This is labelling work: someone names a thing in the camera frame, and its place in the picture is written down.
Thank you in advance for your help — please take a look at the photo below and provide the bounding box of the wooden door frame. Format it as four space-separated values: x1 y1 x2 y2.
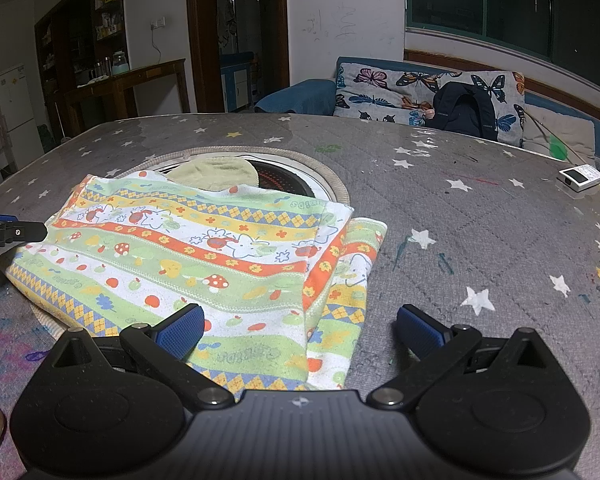
185 0 291 114

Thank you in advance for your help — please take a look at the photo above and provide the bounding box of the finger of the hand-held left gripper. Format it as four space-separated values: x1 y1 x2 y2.
0 214 49 248

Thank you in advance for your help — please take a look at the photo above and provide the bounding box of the blue sofa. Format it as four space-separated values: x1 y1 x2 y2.
253 56 600 162

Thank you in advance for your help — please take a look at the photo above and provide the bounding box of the butterfly print cushion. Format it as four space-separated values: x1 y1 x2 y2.
333 62 526 149

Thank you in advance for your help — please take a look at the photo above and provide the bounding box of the pale yellow cloth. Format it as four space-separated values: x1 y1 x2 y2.
165 156 259 192

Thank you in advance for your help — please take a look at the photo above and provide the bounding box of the small white box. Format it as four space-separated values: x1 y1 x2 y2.
558 163 600 190

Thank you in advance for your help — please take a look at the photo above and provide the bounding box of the blue white cabinet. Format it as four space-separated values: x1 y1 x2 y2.
219 51 256 112

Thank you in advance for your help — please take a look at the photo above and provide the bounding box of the white refrigerator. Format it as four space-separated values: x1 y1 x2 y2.
0 63 44 162

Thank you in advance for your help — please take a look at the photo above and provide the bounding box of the dark wooden shelf cabinet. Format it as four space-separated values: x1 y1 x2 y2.
34 0 127 113

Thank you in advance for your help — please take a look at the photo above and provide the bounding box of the grey star tablecloth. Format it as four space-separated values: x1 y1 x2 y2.
0 112 600 480

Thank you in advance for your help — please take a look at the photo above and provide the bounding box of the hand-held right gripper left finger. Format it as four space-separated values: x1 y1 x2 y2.
50 303 236 408

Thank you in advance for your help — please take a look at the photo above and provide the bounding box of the round inset table cooker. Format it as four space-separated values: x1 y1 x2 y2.
144 146 351 207

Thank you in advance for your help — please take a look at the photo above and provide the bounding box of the colourful printed towel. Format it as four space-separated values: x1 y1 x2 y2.
6 170 388 394

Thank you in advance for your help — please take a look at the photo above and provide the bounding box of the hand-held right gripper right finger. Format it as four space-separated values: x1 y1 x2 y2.
367 303 551 408

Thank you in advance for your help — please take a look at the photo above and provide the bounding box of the beige cushion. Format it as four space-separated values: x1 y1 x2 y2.
522 109 597 162

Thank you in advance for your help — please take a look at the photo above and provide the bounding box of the dark backpack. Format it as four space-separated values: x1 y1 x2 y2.
424 82 499 139

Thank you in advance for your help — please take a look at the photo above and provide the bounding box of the dark window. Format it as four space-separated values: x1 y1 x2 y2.
404 0 600 92

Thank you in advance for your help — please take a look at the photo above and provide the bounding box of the wooden side table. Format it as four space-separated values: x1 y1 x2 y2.
62 58 191 134

